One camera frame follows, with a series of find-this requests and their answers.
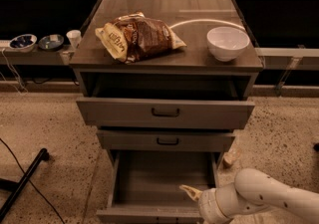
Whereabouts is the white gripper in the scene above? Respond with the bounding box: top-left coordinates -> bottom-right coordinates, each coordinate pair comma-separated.
179,185 -> 232,224

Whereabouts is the grey bottom drawer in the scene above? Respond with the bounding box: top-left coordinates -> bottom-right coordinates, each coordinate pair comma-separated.
97,150 -> 216,224

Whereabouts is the grey drawer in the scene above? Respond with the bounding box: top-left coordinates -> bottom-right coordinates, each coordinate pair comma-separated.
97,150 -> 216,224
77,81 -> 254,130
97,129 -> 234,152

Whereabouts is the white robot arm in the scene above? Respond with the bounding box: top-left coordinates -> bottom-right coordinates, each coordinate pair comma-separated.
179,168 -> 319,224

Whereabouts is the grey top drawer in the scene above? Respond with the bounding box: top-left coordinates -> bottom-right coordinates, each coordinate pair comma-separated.
77,81 -> 254,130

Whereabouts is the grey middle drawer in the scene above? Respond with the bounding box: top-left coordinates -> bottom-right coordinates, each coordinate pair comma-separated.
97,129 -> 234,152

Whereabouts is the grey wooden drawer cabinet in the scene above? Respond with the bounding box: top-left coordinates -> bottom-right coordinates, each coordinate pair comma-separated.
68,0 -> 263,169

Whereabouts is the small bread piece on floor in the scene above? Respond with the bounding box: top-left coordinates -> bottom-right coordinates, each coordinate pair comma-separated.
222,149 -> 240,168

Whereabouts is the white ceramic bowl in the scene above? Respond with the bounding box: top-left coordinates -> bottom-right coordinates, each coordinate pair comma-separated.
206,26 -> 250,62

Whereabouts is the bagged sliced bread loaf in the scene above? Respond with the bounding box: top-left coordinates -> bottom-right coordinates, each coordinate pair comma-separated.
95,12 -> 186,63

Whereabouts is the black metal stand leg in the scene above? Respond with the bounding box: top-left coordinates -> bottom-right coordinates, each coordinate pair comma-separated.
0,148 -> 49,222

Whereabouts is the grey low side shelf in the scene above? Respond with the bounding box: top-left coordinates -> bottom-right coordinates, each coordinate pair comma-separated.
0,40 -> 74,66

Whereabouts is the white paper cup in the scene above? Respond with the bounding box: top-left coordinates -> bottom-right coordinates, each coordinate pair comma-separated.
66,30 -> 82,49

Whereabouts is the dark blue small bowl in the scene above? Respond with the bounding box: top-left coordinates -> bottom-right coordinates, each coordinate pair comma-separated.
38,34 -> 64,52

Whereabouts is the blue patterned bowl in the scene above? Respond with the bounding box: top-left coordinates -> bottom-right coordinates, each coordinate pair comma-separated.
9,34 -> 37,53

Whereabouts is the black floor cable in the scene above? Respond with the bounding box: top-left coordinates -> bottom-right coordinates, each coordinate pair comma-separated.
0,138 -> 66,224

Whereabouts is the white hanging cable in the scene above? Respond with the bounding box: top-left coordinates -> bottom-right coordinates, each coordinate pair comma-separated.
0,48 -> 28,94

